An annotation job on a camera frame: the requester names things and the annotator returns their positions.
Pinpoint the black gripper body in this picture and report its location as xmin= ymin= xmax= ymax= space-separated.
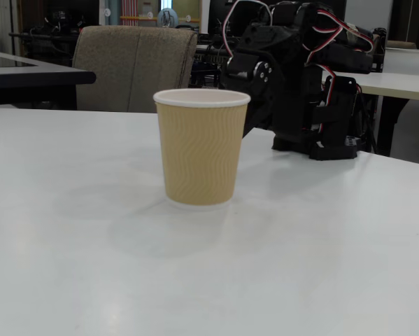
xmin=222 ymin=22 xmax=306 ymax=88

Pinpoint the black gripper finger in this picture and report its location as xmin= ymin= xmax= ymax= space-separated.
xmin=253 ymin=61 xmax=278 ymax=127
xmin=243 ymin=94 xmax=271 ymax=138

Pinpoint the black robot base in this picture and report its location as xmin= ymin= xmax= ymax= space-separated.
xmin=271 ymin=75 xmax=364 ymax=162

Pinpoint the tan ribbed paper cup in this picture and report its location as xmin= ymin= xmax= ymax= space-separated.
xmin=152 ymin=88 xmax=252 ymax=212

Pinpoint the cluttered black desk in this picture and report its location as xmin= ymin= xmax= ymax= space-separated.
xmin=191 ymin=38 xmax=231 ymax=88

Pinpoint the black monitor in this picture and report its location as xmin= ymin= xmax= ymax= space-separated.
xmin=208 ymin=0 xmax=247 ymax=36

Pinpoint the round blue sign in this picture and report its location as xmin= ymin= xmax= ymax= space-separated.
xmin=156 ymin=8 xmax=178 ymax=27

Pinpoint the beige chair top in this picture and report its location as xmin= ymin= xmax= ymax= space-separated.
xmin=385 ymin=40 xmax=417 ymax=50

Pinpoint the white table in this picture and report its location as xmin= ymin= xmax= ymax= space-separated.
xmin=329 ymin=71 xmax=419 ymax=157

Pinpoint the beige fabric chair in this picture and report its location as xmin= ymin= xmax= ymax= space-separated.
xmin=71 ymin=24 xmax=199 ymax=113

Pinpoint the white desk partition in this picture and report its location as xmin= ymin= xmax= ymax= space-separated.
xmin=383 ymin=48 xmax=419 ymax=74

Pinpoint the dark cluttered background desk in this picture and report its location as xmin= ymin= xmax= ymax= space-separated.
xmin=8 ymin=15 xmax=83 ymax=67

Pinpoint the dark-edged grey table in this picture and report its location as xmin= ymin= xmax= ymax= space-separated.
xmin=0 ymin=48 xmax=97 ymax=109

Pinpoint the thin black power cable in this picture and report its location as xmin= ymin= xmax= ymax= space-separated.
xmin=355 ymin=92 xmax=378 ymax=155

